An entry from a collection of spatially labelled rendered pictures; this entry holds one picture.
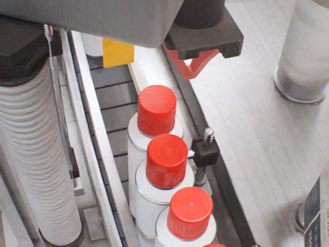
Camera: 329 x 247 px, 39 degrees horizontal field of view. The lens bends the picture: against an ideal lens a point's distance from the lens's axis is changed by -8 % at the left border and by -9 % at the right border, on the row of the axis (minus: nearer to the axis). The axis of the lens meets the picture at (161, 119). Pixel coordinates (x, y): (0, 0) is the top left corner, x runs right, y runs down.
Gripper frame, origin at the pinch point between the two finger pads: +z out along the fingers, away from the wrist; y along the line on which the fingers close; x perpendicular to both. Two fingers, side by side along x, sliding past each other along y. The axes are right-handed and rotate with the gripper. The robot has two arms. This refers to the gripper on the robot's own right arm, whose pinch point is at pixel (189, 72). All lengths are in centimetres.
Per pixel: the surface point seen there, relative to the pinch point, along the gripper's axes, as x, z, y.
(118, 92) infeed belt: 5.8, 13.5, 10.6
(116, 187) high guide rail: 10.6, 5.3, -8.4
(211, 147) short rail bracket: -2.0, 9.8, -3.8
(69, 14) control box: 13.3, -28.2, -19.5
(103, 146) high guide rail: 10.6, 5.2, -3.2
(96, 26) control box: 12.4, -27.8, -20.1
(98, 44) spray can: 7.0, 10.5, 17.7
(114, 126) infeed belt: 7.7, 13.5, 5.1
